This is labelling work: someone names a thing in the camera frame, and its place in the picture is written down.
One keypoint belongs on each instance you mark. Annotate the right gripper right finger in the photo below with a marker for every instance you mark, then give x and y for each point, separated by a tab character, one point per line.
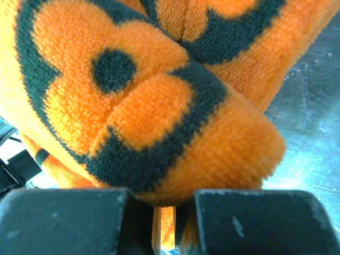
216	221

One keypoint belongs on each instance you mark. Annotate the orange patterned pillowcase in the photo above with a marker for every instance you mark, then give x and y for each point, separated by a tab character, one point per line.
160	97

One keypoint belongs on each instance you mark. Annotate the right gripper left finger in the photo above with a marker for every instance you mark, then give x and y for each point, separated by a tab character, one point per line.
75	221

